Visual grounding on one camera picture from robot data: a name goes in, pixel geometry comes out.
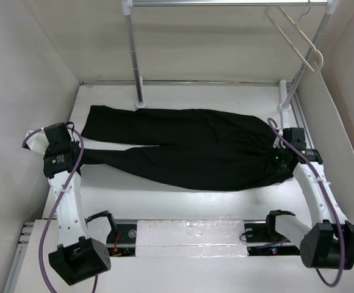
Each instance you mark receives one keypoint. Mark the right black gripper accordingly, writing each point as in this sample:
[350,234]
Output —
[272,167]

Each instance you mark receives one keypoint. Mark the black trousers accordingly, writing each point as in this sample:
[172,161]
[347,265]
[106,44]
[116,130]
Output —
[198,149]

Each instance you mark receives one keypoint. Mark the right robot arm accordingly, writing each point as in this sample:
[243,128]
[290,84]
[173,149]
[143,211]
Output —
[329,242]

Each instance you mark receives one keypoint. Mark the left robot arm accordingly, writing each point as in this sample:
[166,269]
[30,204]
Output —
[81,251]

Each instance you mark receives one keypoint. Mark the metal clothes rack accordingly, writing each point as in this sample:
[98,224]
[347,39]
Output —
[313,60]

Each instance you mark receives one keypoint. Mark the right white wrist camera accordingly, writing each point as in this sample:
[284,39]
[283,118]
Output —
[278,143]

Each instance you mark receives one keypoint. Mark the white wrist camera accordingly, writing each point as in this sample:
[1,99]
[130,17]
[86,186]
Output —
[278,143]
[36,141]

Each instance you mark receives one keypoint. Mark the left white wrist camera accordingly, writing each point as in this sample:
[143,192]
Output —
[36,141]

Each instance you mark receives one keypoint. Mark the right aluminium side rail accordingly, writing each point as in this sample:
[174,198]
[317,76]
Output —
[300,119]

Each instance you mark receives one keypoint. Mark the aluminium side rail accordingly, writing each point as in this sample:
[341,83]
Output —
[19,255]
[300,119]

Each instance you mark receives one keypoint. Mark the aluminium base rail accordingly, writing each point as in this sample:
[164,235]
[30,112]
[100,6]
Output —
[219,238]

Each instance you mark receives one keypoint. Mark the left aluminium side rail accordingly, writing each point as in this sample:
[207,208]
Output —
[19,255]

